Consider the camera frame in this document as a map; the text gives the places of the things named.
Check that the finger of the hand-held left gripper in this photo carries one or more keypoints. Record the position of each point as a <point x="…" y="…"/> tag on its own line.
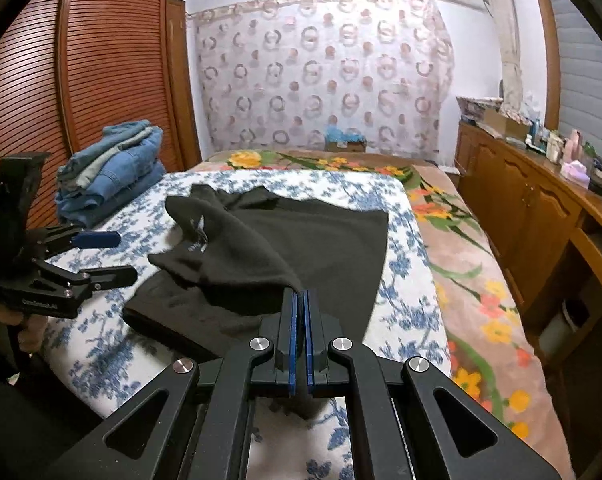
<point x="116" y="277"/>
<point x="98" y="239"/>

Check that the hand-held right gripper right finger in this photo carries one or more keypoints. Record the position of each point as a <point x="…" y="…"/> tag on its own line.
<point x="311" y="340"/>

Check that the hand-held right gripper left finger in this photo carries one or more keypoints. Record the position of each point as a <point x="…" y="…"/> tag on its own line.
<point x="293" y="340"/>

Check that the black pants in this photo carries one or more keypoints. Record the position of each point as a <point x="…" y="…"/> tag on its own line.
<point x="291" y="240"/>

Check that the person's left hand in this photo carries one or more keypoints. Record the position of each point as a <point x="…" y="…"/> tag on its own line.
<point x="31" y="327"/>

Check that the faded grey-blue folded jeans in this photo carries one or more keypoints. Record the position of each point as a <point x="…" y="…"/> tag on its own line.
<point x="88" y="167"/>

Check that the medium blue folded jeans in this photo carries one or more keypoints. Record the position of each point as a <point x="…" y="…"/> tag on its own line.
<point x="131" y="157"/>

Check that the blue floral bed sheet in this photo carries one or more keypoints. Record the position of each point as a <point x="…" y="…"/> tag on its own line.
<point x="406" y="240"/>

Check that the wooden slatted wardrobe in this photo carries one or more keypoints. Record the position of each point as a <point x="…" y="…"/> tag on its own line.
<point x="106" y="60"/>

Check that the small cardboard box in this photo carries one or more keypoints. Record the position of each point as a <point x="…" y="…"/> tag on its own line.
<point x="348" y="147"/>

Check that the blue plastic bag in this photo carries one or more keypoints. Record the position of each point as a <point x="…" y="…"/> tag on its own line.
<point x="341" y="135"/>

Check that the wooden side cabinet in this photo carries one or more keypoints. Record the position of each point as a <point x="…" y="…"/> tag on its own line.
<point x="526" y="210"/>

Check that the grey waste bin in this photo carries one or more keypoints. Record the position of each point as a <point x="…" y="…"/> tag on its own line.
<point x="563" y="327"/>

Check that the patterned flat box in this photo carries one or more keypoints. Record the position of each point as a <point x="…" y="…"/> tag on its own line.
<point x="476" y="106"/>

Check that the open cardboard box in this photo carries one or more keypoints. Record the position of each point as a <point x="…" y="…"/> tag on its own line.
<point x="503" y="122"/>

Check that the pink soft pouch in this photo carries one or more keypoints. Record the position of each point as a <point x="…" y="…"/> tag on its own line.
<point x="576" y="171"/>

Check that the pink bottle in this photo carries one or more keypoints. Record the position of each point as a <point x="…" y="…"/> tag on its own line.
<point x="576" y="145"/>

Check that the wrapped white pipe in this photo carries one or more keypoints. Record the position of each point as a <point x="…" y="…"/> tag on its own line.
<point x="508" y="35"/>

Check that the grey window blind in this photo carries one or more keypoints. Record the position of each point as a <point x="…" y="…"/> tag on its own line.
<point x="588" y="60"/>

